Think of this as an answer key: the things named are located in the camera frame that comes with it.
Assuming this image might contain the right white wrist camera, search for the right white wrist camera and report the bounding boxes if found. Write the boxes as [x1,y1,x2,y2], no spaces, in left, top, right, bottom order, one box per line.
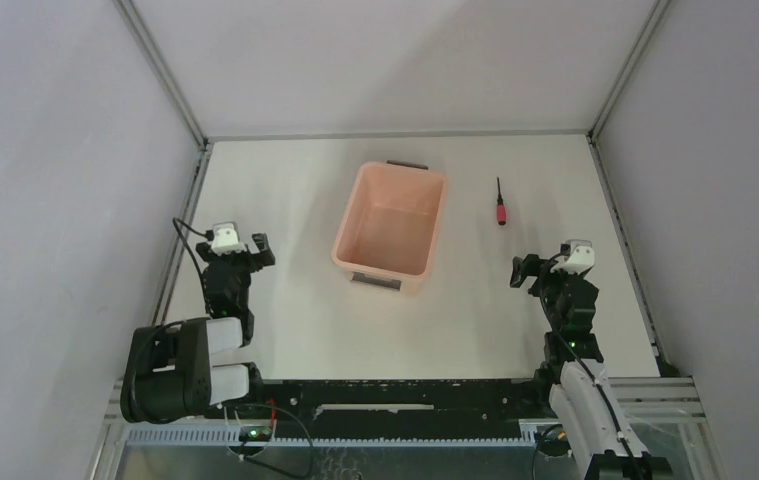
[551,239,595,276]

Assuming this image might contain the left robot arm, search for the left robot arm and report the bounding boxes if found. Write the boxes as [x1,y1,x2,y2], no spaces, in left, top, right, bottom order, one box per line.
[120,233,275,424]

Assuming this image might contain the left controller board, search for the left controller board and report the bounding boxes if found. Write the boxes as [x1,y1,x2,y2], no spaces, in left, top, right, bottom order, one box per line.
[238,427,273,443]

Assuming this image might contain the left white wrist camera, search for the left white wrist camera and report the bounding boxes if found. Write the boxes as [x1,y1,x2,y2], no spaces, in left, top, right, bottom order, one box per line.
[210,222,247,256]

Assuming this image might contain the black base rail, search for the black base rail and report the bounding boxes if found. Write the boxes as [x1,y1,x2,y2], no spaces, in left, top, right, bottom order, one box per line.
[249,379,557,441]

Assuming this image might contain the pink plastic bin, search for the pink plastic bin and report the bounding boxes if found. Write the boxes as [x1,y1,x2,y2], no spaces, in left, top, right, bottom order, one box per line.
[331,162,448,295]

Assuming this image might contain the aluminium frame profile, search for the aluminium frame profile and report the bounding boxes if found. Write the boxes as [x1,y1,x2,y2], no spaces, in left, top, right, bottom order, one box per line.
[112,1,720,479]

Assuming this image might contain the red black screwdriver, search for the red black screwdriver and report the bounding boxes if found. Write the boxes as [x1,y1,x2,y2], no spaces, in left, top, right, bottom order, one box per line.
[496,178,507,226]

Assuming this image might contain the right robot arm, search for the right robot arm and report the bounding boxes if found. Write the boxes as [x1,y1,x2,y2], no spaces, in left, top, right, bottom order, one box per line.
[509,246,674,479]

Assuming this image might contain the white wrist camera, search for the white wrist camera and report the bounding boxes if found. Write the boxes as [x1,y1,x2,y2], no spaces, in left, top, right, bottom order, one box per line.
[210,222,247,256]
[551,239,595,276]

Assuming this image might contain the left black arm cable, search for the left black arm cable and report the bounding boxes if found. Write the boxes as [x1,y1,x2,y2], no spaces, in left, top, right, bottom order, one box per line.
[172,217,215,299]

